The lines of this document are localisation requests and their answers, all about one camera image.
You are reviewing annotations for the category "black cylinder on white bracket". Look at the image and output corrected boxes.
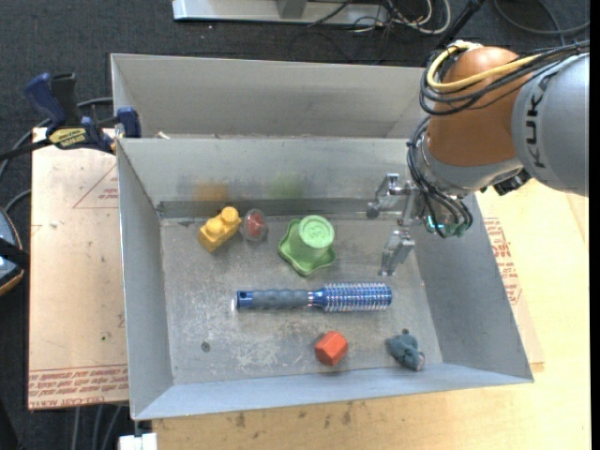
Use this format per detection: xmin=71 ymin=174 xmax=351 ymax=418
xmin=483 ymin=169 xmax=533 ymax=198

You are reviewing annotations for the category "grey-blue toy mouse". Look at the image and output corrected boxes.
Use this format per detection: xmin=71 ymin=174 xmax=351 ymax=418
xmin=384 ymin=329 xmax=427 ymax=372

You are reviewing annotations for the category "green star-shaped cup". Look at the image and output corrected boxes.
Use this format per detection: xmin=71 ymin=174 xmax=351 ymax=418
xmin=277 ymin=214 xmax=338 ymax=278

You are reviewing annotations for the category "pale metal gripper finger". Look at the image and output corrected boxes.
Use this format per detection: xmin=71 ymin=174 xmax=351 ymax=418
xmin=366 ymin=172 xmax=414 ymax=219
xmin=379 ymin=229 xmax=417 ymax=278

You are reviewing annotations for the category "clear dome with red centre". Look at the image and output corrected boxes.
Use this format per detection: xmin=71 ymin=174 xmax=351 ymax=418
xmin=239 ymin=207 xmax=270 ymax=244

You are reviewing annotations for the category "grey metal bin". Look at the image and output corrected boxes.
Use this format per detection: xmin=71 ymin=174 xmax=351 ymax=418
xmin=111 ymin=52 xmax=534 ymax=422

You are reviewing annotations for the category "yellow toy brick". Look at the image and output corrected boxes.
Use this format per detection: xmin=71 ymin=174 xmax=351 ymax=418
xmin=198 ymin=205 xmax=243 ymax=254

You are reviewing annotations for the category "brown cardboard board, red print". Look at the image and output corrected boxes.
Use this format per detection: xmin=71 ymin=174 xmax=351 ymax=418
xmin=27 ymin=127 xmax=547 ymax=412

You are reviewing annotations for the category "red-orange block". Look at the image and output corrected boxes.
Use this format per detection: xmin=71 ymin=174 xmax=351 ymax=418
xmin=313 ymin=330 xmax=351 ymax=368

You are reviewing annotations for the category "blue round hairbrush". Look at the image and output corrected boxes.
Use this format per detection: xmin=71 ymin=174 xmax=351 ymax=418
xmin=234 ymin=280 xmax=394 ymax=314

